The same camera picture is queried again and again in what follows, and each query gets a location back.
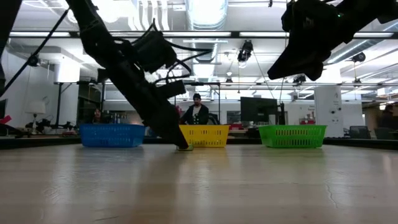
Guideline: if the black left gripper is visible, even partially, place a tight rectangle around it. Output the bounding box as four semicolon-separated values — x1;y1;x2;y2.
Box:
104;62;190;150

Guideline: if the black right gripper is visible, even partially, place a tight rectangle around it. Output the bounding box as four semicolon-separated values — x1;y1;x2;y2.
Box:
267;0;354;82

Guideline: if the person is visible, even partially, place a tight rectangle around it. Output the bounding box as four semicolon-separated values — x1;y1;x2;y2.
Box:
379;104;398;130
91;108;105;124
180;93;210;126

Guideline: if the yellow plastic basket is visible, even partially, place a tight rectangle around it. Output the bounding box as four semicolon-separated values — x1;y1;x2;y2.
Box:
179;124;231;148

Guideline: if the white column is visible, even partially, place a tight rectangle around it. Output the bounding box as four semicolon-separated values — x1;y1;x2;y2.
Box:
313;85;343;138

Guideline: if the black monitor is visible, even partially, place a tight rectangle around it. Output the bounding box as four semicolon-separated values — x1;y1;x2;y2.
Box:
240;96;278;124

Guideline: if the blue plastic basket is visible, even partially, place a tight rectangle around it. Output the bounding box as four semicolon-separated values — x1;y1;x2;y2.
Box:
78;124;146;148

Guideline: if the green plastic basket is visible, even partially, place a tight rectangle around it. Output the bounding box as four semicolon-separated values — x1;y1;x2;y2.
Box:
258;124;328;149

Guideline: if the dark office chair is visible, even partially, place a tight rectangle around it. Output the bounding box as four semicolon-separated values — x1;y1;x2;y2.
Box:
349;125;371;139
374;127;394;140

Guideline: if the white desk lamp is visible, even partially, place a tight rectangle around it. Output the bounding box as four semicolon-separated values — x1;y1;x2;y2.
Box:
24;100;47;131

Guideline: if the black overhead camera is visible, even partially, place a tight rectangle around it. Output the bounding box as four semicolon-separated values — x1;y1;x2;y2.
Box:
237;39;254;68

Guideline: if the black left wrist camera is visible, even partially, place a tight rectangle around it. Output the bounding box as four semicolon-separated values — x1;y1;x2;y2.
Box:
132;30;178;74

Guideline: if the black metal table frame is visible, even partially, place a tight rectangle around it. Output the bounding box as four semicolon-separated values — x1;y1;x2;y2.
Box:
0;136;398;151

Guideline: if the black overhead frame bar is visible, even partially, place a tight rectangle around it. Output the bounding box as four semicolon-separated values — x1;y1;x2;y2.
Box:
8;30;398;39

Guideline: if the silver ventilation duct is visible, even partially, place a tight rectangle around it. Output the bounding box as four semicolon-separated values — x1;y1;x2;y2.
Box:
186;0;229;30

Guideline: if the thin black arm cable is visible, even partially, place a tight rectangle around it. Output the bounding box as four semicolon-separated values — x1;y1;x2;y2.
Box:
2;9;70;93

